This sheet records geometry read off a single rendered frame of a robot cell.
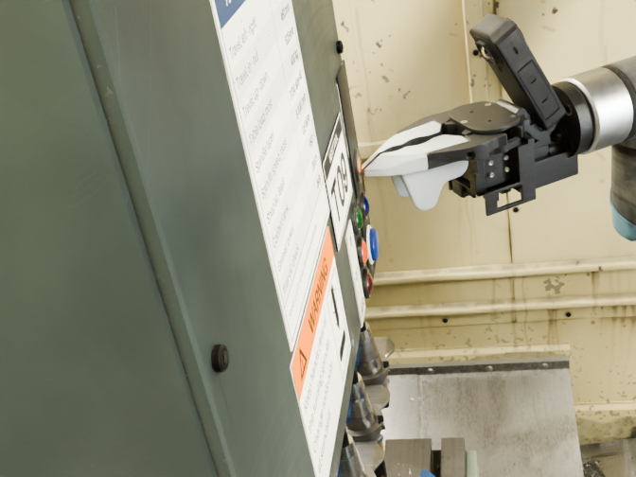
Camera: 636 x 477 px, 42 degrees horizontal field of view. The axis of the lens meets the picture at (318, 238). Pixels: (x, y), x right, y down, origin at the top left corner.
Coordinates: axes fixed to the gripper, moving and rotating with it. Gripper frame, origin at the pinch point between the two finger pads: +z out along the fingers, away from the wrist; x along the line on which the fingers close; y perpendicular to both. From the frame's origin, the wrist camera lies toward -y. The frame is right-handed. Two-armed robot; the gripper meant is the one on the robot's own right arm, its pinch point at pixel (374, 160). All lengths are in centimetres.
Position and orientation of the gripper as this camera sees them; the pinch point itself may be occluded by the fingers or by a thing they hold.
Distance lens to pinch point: 72.4
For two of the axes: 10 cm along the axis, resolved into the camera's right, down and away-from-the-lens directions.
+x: -3.7, -4.0, 8.4
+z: -9.2, 3.2, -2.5
